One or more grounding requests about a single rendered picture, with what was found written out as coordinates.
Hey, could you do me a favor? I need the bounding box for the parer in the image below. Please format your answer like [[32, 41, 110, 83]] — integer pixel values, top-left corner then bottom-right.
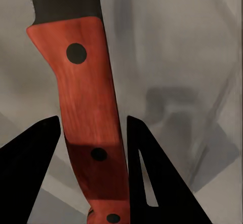
[[26, 0, 131, 224]]

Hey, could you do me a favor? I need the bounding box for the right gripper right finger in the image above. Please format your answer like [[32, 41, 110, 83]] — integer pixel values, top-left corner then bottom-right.
[[127, 116, 212, 224]]

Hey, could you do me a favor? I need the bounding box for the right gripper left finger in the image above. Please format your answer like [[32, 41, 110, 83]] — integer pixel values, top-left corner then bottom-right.
[[0, 116, 61, 224]]

